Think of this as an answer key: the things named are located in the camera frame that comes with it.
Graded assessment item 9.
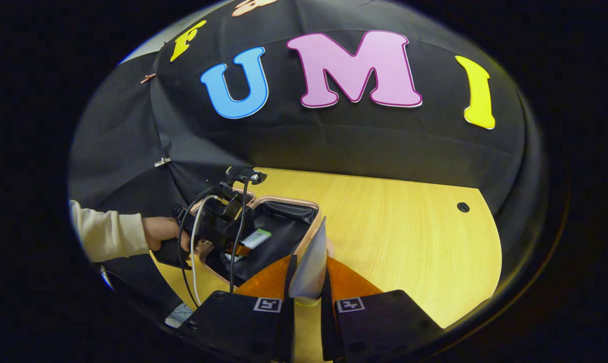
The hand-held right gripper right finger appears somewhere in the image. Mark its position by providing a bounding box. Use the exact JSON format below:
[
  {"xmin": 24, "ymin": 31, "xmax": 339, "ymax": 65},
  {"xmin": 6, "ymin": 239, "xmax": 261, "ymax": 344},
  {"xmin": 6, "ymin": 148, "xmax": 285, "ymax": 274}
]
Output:
[{"xmin": 320, "ymin": 256, "xmax": 443, "ymax": 362}]

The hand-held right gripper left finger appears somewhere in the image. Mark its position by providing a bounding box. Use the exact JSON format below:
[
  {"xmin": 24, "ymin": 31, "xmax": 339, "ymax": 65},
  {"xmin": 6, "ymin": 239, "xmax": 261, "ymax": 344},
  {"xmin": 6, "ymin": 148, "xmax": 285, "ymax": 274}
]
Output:
[{"xmin": 177, "ymin": 255, "xmax": 298, "ymax": 363}]

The pink suitcase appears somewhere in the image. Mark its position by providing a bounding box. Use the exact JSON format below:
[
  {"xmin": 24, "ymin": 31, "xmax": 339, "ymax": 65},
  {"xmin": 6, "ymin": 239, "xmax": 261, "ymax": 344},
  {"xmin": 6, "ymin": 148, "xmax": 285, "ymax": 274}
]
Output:
[{"xmin": 189, "ymin": 188, "xmax": 336, "ymax": 289}]

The silver skin care tube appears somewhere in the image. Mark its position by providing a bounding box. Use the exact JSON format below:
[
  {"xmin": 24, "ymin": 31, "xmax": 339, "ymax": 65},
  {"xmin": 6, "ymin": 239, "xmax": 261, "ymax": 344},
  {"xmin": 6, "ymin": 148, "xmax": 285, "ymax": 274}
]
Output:
[{"xmin": 289, "ymin": 217, "xmax": 329, "ymax": 307}]

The person's white shoe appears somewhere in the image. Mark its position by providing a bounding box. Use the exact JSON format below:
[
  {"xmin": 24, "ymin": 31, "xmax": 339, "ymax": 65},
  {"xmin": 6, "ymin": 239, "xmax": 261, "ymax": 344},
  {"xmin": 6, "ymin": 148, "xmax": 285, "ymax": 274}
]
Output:
[{"xmin": 164, "ymin": 302, "xmax": 194, "ymax": 329}]

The black backdrop cloth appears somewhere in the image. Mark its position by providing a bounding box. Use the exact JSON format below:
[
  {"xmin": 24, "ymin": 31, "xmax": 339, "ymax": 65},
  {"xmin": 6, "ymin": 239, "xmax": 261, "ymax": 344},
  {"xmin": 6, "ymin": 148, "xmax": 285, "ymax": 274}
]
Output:
[{"xmin": 68, "ymin": 0, "xmax": 536, "ymax": 263}]

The black cable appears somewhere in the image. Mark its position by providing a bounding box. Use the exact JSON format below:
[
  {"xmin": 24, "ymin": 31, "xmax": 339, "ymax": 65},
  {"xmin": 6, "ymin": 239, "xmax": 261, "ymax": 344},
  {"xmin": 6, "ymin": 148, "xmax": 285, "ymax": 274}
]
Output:
[{"xmin": 228, "ymin": 176, "xmax": 251, "ymax": 294}]

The white cable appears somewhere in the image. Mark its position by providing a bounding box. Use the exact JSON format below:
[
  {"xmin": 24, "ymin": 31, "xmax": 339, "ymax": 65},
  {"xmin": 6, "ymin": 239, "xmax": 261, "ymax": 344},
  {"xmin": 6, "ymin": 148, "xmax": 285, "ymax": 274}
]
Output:
[{"xmin": 189, "ymin": 194, "xmax": 218, "ymax": 306}]

